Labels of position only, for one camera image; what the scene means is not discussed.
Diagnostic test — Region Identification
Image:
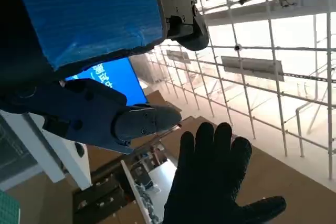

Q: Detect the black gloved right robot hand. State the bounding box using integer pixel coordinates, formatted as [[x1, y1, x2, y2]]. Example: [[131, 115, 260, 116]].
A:
[[162, 122, 287, 224]]

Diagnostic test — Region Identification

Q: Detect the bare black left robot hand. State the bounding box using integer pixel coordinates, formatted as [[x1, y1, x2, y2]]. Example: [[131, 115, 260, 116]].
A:
[[0, 0, 210, 155]]

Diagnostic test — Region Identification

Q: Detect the blue monitor screen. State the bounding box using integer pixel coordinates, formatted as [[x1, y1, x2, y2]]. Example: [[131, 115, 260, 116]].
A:
[[65, 57, 148, 106]]

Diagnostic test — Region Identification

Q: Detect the grey ceiling light panel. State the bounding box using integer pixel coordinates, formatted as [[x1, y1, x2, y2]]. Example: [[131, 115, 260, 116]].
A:
[[220, 56, 285, 82], [166, 50, 191, 64]]

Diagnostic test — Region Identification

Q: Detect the green cutting mat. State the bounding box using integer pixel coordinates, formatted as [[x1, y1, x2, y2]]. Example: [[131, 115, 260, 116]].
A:
[[0, 189, 20, 224]]

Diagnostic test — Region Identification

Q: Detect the white metal grid frame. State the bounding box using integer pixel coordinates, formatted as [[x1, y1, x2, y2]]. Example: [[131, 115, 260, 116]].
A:
[[146, 0, 336, 180]]

